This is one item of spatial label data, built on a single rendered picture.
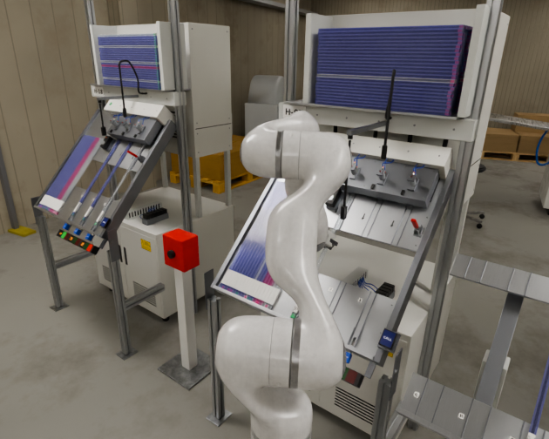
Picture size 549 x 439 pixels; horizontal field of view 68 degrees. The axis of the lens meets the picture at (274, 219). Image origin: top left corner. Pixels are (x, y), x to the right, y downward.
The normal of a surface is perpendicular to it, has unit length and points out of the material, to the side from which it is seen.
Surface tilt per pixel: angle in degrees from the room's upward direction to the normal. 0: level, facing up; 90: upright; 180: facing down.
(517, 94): 90
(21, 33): 90
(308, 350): 49
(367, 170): 43
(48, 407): 0
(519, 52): 90
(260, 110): 90
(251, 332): 25
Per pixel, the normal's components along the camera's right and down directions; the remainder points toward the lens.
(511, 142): -0.23, 0.36
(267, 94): -0.39, 0.16
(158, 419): 0.02, -0.93
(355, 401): -0.60, 0.29
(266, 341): -0.04, -0.55
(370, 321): -0.39, -0.49
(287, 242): -0.18, -0.28
